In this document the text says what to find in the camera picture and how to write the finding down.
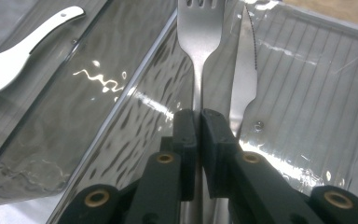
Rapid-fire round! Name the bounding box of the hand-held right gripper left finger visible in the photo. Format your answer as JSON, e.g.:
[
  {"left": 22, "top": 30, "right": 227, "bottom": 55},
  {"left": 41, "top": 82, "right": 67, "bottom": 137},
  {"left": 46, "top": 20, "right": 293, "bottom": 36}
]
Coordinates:
[{"left": 161, "top": 108, "right": 199, "bottom": 202}]

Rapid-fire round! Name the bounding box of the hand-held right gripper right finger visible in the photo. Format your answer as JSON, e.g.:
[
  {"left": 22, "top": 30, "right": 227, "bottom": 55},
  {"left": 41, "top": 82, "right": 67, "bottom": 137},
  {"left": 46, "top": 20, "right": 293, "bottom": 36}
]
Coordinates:
[{"left": 200, "top": 108, "right": 241, "bottom": 199}]

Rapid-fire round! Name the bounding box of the metal table knife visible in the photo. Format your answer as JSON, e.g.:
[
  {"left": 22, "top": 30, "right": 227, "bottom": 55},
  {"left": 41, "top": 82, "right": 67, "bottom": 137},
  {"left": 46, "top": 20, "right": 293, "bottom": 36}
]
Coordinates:
[{"left": 227, "top": 4, "right": 259, "bottom": 138}]

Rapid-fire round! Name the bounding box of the metal fork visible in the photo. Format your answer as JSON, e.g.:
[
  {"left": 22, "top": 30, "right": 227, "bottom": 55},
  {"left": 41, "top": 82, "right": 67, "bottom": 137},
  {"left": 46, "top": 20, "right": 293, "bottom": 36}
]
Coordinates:
[{"left": 176, "top": 0, "right": 231, "bottom": 224}]

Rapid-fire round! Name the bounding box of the clear grey plastic bin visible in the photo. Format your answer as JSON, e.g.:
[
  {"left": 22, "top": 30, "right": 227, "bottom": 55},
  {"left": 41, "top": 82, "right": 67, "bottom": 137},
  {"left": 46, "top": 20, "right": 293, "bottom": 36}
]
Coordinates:
[
  {"left": 0, "top": 0, "right": 178, "bottom": 209},
  {"left": 46, "top": 0, "right": 358, "bottom": 224}
]

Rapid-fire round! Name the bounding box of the white table mat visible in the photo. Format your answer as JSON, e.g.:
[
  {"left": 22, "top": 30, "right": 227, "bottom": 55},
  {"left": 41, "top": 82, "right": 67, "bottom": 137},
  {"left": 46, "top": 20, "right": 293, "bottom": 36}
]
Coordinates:
[{"left": 0, "top": 192, "right": 63, "bottom": 224}]

